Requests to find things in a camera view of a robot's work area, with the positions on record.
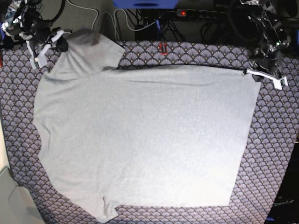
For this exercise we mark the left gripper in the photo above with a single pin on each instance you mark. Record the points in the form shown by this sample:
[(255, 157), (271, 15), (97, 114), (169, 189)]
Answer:
[(270, 63)]

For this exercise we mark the black OpenArm box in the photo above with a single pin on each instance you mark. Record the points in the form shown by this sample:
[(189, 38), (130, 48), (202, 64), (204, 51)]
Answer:
[(285, 209)]

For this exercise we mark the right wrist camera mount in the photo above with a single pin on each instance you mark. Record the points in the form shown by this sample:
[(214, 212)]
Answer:
[(44, 51)]

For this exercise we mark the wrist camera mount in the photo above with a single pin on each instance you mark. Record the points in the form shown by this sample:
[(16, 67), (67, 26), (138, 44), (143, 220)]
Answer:
[(44, 51), (278, 82)]

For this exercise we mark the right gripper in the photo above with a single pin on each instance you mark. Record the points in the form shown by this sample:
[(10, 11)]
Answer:
[(39, 31)]

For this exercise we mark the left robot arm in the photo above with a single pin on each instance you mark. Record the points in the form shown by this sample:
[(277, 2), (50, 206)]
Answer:
[(273, 35)]

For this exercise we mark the blue mount plate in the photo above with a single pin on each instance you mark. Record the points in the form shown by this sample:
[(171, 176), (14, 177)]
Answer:
[(145, 4)]

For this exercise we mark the black power strip red switch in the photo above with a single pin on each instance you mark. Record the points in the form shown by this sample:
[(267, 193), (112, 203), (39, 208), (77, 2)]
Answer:
[(200, 14)]

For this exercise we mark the fan-patterned purple tablecloth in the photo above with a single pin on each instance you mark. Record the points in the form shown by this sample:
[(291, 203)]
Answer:
[(263, 166)]

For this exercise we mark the red black table clamp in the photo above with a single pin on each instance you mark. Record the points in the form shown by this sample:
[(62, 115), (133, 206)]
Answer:
[(163, 48)]

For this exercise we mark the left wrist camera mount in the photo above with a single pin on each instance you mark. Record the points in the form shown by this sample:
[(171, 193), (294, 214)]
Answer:
[(278, 82)]

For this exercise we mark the light grey T-shirt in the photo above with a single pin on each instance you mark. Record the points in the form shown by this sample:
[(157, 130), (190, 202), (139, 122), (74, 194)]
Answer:
[(170, 136)]

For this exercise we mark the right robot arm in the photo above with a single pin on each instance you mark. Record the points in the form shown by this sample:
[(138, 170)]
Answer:
[(12, 12)]

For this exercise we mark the white plastic bin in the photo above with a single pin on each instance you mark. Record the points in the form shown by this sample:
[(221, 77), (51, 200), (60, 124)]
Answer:
[(16, 204)]

